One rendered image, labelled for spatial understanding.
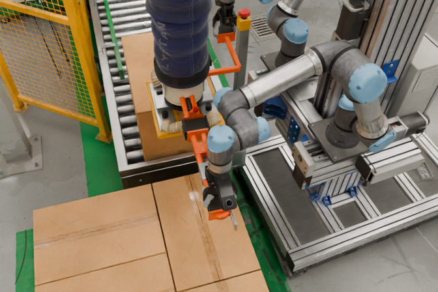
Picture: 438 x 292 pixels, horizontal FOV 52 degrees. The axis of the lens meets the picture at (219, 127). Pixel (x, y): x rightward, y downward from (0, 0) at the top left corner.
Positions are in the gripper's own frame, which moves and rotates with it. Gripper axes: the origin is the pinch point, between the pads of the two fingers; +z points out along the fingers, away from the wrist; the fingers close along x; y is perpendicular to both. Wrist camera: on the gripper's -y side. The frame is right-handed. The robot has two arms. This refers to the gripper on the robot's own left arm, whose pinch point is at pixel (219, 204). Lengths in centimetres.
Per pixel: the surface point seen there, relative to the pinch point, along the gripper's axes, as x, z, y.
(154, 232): 24, 66, 30
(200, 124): -0.7, -1.6, 35.2
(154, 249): 25, 66, 21
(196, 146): 2.9, -1.3, 25.1
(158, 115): 14, 11, 55
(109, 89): 37, 61, 128
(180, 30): 3, -36, 50
